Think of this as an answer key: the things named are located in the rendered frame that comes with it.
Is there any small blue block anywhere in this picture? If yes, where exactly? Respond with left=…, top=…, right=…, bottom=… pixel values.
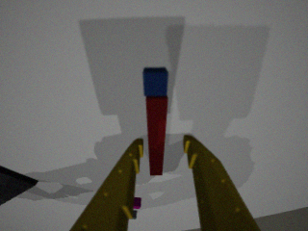
left=142, top=67, right=168, bottom=96

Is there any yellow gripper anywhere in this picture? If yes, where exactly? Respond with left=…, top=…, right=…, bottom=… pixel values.
left=69, top=135, right=261, bottom=231

